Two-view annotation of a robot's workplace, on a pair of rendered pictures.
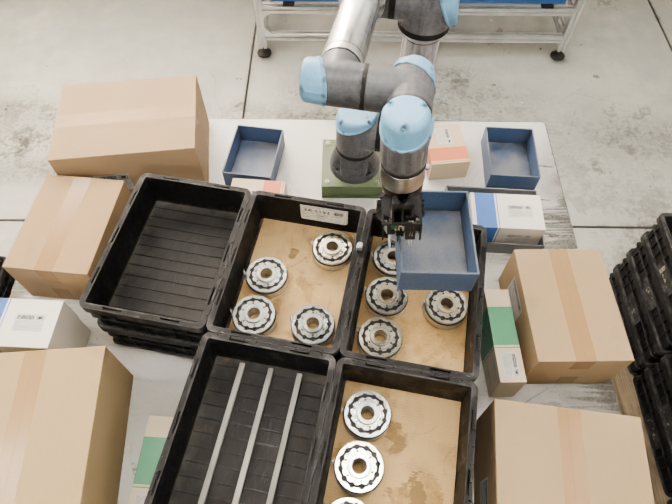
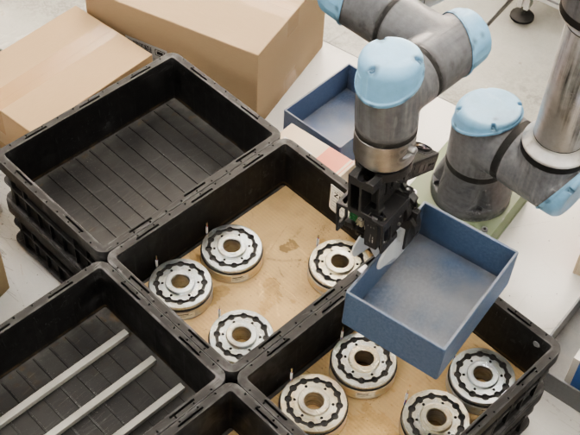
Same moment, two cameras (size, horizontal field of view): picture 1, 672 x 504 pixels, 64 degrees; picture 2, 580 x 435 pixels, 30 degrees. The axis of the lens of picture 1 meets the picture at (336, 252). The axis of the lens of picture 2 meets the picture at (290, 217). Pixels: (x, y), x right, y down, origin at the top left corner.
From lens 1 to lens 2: 61 cm
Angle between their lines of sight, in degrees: 21
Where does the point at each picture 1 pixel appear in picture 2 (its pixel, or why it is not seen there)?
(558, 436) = not seen: outside the picture
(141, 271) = (96, 167)
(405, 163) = (369, 121)
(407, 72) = (443, 22)
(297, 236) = (310, 230)
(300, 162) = not seen: hidden behind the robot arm
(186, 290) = (129, 216)
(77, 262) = (34, 116)
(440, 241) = (445, 300)
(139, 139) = (201, 14)
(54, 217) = (47, 55)
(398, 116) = (376, 55)
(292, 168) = not seen: hidden behind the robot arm
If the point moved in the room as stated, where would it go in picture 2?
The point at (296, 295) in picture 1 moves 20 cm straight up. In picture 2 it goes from (252, 296) to (254, 217)
